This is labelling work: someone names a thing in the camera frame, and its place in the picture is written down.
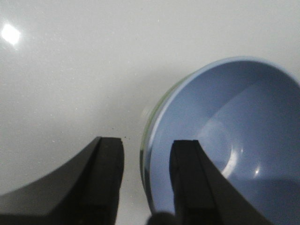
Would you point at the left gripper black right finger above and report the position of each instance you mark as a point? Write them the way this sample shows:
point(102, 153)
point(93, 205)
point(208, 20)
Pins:
point(202, 195)

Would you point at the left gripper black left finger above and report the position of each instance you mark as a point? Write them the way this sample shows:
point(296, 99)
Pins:
point(83, 191)

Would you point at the blue bowl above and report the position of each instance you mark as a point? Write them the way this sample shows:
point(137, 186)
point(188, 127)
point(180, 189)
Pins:
point(245, 113)

